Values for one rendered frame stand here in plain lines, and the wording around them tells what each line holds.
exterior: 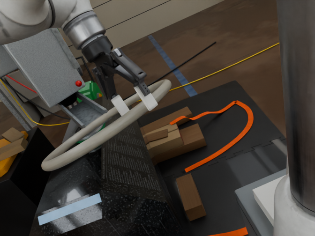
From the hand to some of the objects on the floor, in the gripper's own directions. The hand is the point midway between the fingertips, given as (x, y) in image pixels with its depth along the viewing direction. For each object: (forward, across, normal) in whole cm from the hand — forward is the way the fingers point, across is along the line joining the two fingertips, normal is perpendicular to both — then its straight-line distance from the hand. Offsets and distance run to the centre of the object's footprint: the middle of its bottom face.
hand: (137, 109), depth 69 cm
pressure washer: (+24, +253, -102) cm, 274 cm away
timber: (+90, +90, -51) cm, 138 cm away
